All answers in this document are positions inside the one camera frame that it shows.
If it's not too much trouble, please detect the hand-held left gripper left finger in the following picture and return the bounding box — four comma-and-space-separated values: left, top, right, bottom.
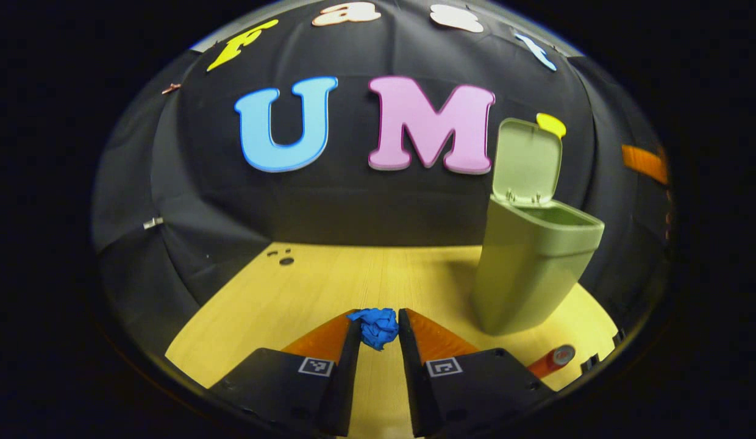
207, 311, 362, 437

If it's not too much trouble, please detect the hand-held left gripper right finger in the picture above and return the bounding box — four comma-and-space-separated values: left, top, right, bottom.
398, 308, 555, 438

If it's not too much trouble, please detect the blue paper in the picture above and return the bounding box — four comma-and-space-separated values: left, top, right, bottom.
346, 307, 399, 351

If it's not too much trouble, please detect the red pop can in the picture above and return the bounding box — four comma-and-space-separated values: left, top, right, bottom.
527, 344, 577, 380

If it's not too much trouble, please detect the green desktop garbage bin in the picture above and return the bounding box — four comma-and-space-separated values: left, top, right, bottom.
472, 118, 605, 336

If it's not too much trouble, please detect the wooden desktop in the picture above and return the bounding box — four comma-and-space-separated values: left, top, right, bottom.
165, 242, 619, 439

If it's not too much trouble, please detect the black backdrop cloth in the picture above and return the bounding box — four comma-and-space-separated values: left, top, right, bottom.
91, 0, 671, 342

